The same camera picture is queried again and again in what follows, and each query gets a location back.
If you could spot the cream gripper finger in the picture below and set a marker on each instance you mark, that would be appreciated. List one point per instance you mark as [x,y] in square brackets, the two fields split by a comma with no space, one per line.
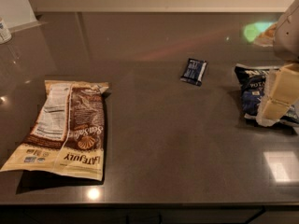
[281,91]

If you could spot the blue rxbar blueberry packet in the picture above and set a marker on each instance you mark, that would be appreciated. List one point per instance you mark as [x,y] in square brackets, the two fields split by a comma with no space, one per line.
[194,72]

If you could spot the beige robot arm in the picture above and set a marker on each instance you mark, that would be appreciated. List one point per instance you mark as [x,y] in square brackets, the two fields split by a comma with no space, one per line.
[286,39]

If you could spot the blue potato chip bag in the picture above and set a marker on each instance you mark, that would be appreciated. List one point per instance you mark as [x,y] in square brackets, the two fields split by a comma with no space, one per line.
[252,80]

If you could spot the orange snack bag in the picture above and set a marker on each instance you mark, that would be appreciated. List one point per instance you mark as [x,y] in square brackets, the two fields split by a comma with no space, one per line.
[266,38]

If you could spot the brown Late July chip bag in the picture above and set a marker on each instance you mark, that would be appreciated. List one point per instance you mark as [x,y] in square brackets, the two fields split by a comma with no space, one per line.
[68,136]

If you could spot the white bottle at left edge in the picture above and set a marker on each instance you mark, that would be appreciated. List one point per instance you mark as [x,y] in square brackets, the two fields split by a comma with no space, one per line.
[5,34]

